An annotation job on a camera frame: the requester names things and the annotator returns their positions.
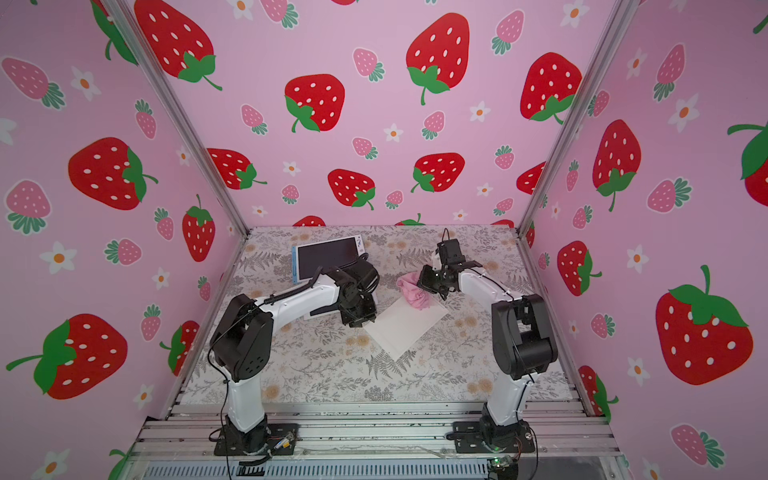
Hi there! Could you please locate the pink fluffy cloth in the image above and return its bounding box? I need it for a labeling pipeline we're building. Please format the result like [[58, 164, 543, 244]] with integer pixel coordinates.
[[396, 272, 435, 310]]

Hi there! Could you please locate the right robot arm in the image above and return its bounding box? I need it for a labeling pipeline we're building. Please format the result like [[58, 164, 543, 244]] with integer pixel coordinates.
[[417, 239, 558, 448]]

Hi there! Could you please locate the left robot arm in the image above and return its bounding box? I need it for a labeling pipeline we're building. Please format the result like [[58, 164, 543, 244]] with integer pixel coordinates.
[[207, 254, 380, 454]]

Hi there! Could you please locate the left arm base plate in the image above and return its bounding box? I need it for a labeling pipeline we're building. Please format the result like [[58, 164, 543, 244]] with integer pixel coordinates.
[[214, 422, 299, 457]]

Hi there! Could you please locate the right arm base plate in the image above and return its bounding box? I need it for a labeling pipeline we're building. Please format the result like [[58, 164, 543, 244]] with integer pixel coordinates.
[[445, 419, 536, 455]]

